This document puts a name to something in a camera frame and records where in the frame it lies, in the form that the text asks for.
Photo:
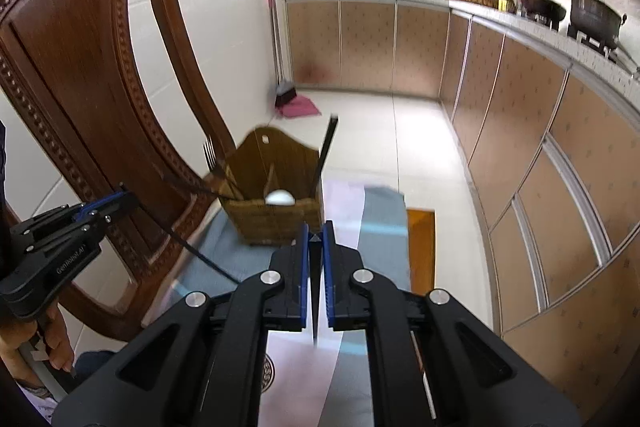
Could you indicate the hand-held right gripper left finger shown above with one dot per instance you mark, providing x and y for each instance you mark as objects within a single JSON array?
[{"x": 303, "y": 287}]

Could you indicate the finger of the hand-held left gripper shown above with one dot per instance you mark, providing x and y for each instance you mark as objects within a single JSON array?
[
  {"x": 60, "y": 214},
  {"x": 90, "y": 227}
]

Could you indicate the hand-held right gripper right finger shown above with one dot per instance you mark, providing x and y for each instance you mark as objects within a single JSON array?
[{"x": 327, "y": 287}]

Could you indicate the wooden utensil holder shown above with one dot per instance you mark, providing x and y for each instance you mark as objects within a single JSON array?
[{"x": 280, "y": 222}]

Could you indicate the white spoon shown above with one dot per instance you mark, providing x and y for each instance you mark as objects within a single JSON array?
[{"x": 279, "y": 197}]

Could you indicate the person's left hand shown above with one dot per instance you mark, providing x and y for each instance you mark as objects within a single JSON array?
[{"x": 55, "y": 342}]

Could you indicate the checked grey lilac cloth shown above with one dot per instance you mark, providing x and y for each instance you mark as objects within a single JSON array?
[{"x": 380, "y": 227}]

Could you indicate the wooden stool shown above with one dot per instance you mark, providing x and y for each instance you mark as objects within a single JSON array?
[{"x": 420, "y": 247}]

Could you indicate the carved wooden chair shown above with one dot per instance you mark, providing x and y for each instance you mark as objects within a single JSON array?
[{"x": 65, "y": 82}]

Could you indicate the pink floor rag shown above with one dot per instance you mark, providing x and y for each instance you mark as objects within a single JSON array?
[{"x": 300, "y": 108}]

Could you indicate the broom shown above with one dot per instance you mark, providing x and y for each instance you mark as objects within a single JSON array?
[{"x": 286, "y": 94}]

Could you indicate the speckled kitchen countertop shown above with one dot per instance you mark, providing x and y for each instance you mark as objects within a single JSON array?
[{"x": 550, "y": 39}]

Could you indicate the dark cooking pot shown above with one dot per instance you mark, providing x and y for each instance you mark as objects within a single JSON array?
[{"x": 592, "y": 14}]

